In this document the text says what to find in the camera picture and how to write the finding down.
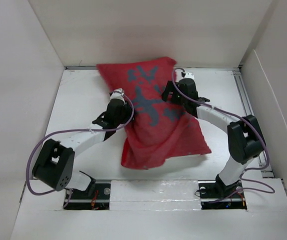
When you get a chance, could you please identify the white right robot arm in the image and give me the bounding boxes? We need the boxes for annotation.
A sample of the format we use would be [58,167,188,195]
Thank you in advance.
[161,73,269,198]

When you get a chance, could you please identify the aluminium right side rail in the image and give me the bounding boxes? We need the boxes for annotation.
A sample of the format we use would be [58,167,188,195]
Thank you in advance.
[232,69,275,179]

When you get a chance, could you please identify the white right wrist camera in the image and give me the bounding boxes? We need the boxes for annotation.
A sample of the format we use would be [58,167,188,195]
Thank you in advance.
[181,71,195,80]

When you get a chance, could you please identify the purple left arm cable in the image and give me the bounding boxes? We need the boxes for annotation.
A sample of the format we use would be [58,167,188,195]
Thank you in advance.
[26,91,135,207]

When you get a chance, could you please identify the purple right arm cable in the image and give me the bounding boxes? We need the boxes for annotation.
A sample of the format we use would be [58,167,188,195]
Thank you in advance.
[171,66,276,205]

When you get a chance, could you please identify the red patterned pillowcase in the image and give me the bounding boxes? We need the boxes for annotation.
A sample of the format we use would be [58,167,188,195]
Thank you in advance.
[96,56,212,170]

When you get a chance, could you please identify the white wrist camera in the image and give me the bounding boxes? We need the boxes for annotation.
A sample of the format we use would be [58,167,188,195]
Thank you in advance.
[181,71,195,80]
[109,88,125,102]

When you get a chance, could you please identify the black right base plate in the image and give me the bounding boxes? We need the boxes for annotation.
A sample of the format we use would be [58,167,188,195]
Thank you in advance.
[194,180,247,210]

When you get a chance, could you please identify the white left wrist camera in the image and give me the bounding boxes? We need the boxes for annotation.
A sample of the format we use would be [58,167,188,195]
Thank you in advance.
[109,88,125,102]

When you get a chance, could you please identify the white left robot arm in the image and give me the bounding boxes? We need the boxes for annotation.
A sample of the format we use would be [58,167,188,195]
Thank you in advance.
[32,98,135,199]

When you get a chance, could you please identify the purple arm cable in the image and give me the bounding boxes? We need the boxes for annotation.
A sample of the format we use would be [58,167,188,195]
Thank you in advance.
[26,91,135,207]
[171,66,276,205]

